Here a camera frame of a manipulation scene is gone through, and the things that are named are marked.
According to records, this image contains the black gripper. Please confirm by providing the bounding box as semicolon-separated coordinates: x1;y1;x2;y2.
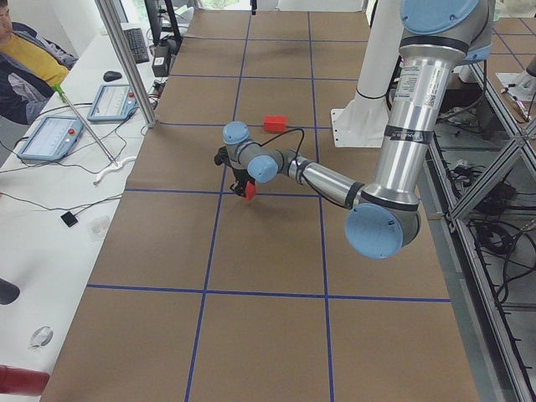
214;146;251;197

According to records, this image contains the red block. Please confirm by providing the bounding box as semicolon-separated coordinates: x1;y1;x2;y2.
245;181;256;201
273;116;287;132
263;116;279;133

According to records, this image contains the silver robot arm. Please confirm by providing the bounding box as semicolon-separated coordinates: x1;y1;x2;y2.
214;1;495;259

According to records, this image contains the far teach pendant tablet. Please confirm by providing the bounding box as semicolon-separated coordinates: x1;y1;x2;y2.
87;84;137;123

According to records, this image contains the teach pendant tablet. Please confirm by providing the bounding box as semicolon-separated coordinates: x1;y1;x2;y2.
87;84;137;123
18;116;84;162

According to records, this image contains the black computer mouse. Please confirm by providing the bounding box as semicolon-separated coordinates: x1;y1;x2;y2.
103;70;122;82

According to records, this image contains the black keyboard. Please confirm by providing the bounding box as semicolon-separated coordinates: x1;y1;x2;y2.
123;28;150;64

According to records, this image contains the near teach pendant tablet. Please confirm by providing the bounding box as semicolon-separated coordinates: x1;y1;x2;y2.
18;116;84;162

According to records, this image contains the metal rod green tip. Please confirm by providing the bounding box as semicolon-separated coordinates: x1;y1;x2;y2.
52;84;118;167

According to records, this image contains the seated person yellow shirt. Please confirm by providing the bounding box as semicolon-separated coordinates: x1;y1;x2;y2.
1;1;78;125

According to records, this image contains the red cylinder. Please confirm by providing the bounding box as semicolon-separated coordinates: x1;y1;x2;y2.
1;364;50;396

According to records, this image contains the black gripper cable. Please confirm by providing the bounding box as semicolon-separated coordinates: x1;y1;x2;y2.
259;127;306;162

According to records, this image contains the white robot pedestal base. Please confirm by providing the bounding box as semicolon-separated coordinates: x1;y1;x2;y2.
330;0;405;150

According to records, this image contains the aluminium frame post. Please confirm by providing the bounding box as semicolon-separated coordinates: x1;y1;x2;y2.
95;0;157;129

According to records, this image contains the aluminium frame rack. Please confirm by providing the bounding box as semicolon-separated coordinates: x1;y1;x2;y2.
420;54;535;401

